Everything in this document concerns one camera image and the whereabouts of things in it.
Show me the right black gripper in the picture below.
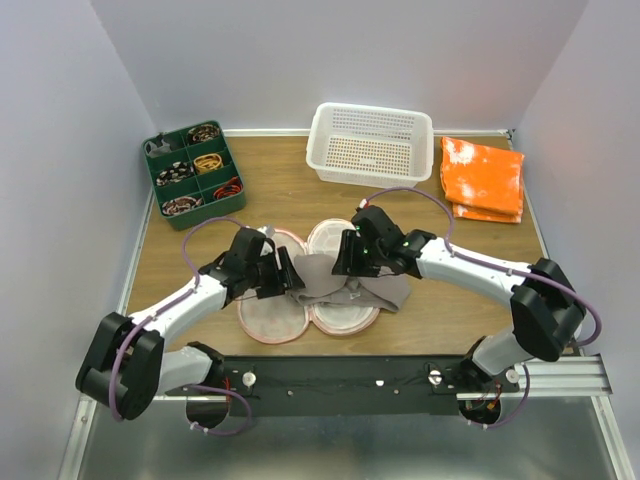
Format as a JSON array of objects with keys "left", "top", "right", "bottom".
[{"left": 331, "top": 228, "right": 385, "bottom": 278}]

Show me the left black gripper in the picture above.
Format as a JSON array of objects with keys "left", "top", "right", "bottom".
[{"left": 245, "top": 246, "right": 306, "bottom": 300}]

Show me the pink floral laundry bag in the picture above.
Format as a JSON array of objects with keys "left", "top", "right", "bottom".
[{"left": 237, "top": 218, "right": 380, "bottom": 344}]

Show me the taupe bra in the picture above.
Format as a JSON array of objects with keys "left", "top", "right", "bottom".
[{"left": 289, "top": 254, "right": 411, "bottom": 313}]

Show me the white plastic basket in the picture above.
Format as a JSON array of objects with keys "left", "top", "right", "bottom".
[{"left": 306, "top": 102, "right": 435, "bottom": 188}]

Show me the green compartment tray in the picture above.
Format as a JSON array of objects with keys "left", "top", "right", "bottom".
[{"left": 141, "top": 120, "right": 247, "bottom": 231}]

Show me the orange white cloth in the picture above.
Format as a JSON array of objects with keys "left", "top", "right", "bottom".
[{"left": 440, "top": 137, "right": 525, "bottom": 224}]

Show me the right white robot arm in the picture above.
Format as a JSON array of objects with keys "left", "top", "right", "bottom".
[{"left": 332, "top": 206, "right": 586, "bottom": 392}]

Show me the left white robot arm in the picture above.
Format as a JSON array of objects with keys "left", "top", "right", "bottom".
[{"left": 75, "top": 227, "right": 305, "bottom": 421}]

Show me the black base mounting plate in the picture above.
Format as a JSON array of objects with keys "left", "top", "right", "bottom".
[{"left": 164, "top": 354, "right": 531, "bottom": 419}]

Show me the black floral scrunchie bottom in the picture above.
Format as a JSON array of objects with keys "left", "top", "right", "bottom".
[{"left": 161, "top": 196, "right": 203, "bottom": 217}]

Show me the black floral scrunchie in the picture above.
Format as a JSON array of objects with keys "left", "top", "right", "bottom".
[
  {"left": 161, "top": 196, "right": 203, "bottom": 217},
  {"left": 186, "top": 123, "right": 221, "bottom": 145}
]

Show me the black white dotted scrunchie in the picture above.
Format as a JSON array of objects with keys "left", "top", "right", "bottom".
[{"left": 155, "top": 162, "right": 195, "bottom": 187}]

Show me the black floral scrunchie top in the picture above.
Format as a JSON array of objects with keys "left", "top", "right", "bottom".
[{"left": 186, "top": 123, "right": 221, "bottom": 145}]

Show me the grey item in tray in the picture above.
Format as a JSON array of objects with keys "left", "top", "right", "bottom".
[{"left": 143, "top": 133, "right": 172, "bottom": 158}]

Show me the orange black hair tie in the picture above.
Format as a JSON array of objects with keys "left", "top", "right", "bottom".
[{"left": 213, "top": 177, "right": 244, "bottom": 200}]

